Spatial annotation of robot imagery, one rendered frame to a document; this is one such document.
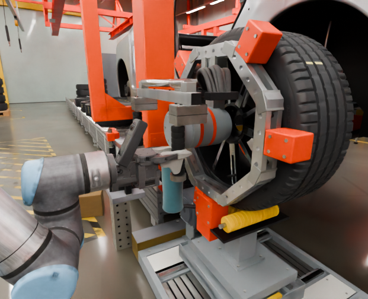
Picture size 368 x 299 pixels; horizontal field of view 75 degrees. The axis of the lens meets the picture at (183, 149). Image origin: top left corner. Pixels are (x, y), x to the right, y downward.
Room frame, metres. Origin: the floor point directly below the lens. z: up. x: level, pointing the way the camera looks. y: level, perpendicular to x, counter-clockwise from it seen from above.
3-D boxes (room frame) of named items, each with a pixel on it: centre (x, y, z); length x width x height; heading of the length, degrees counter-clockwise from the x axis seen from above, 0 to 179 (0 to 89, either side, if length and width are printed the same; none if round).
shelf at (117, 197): (1.30, 0.38, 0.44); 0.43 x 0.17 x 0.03; 28
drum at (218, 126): (0.84, -0.05, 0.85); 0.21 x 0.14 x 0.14; 118
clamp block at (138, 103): (0.93, 0.15, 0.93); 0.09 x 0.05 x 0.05; 118
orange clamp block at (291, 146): (0.60, -0.27, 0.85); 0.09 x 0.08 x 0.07; 28
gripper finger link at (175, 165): (0.58, 0.02, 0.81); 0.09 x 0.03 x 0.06; 110
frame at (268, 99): (0.88, -0.11, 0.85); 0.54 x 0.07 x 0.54; 28
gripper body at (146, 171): (0.56, 0.12, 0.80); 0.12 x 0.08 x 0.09; 118
